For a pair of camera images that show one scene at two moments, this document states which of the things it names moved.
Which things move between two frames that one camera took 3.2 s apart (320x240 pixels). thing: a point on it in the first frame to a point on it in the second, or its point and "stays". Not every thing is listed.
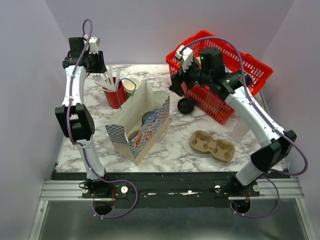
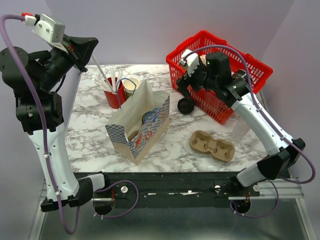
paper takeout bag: [139, 121] stays
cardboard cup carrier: [222, 150] stays
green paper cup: [130, 85] stays
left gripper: [100, 67] to [79, 50]
